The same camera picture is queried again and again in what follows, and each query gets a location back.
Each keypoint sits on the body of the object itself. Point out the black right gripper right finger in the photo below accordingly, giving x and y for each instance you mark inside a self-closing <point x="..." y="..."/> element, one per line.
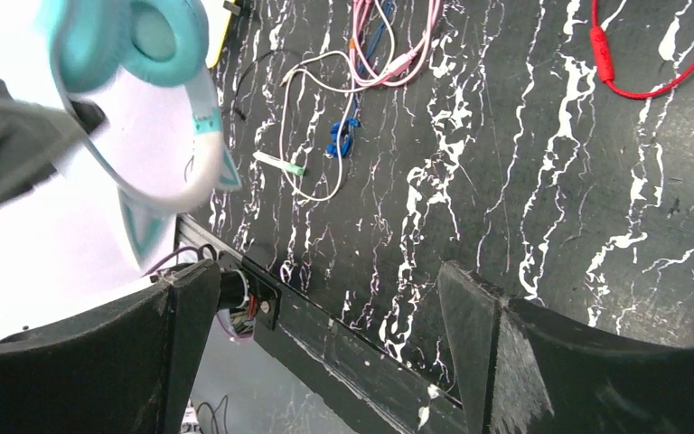
<point x="521" y="368"/>

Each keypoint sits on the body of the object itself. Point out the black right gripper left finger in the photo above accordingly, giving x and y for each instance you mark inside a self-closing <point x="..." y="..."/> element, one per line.
<point x="127" y="366"/>

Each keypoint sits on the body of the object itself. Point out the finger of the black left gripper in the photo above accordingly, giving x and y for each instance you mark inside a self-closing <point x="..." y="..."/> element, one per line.
<point x="34" y="137"/>

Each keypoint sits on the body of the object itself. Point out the teal white cat-ear headphones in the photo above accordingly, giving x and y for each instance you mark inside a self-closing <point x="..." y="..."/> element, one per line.
<point x="165" y="152"/>

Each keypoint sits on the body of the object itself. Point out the white green marker pen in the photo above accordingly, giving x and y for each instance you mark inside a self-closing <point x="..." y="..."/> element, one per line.
<point x="279" y="163"/>

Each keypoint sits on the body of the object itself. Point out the white board yellow frame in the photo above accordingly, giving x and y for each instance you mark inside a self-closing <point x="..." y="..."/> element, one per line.
<point x="220" y="14"/>

